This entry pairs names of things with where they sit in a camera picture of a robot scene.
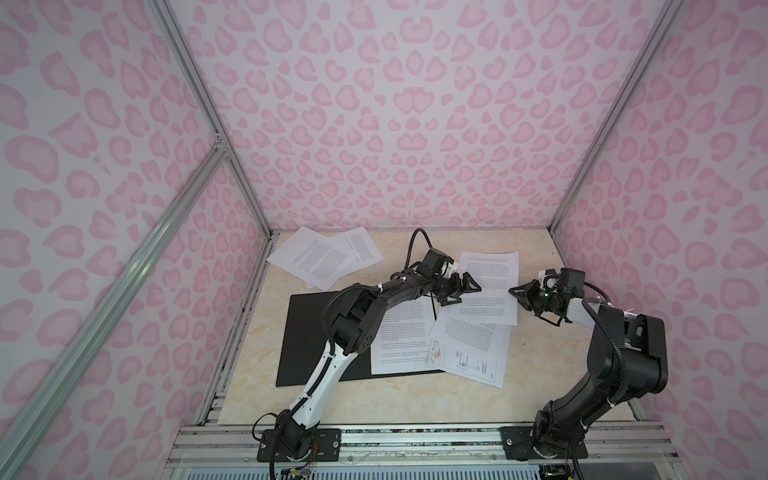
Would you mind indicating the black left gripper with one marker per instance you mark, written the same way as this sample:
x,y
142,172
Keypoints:
x,y
454,290

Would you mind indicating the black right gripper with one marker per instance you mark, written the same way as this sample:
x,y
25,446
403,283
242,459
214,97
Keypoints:
x,y
527,298

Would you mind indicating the printed paper stack top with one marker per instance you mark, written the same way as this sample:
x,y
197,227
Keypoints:
x,y
402,342

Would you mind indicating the red folder black inside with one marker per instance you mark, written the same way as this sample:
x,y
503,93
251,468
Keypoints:
x,y
304,341

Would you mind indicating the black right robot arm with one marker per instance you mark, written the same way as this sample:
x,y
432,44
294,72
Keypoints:
x,y
626,359

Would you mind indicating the paper with diagram bottom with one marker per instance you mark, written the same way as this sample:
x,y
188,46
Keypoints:
x,y
474,367

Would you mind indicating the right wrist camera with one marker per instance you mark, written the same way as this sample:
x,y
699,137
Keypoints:
x,y
564,281

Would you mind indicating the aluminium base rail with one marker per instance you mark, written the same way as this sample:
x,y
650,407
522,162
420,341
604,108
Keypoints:
x,y
612,450

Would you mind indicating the right corner aluminium post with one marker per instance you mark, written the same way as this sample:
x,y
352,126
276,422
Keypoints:
x,y
663,28

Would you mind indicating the corner aluminium post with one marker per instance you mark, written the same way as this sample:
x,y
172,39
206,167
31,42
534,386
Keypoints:
x,y
180,49
663,28

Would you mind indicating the left corner aluminium post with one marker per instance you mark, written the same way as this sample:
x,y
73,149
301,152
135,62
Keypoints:
x,y
180,49

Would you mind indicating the diagonal aluminium frame bar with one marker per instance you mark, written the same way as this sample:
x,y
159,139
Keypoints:
x,y
38,414

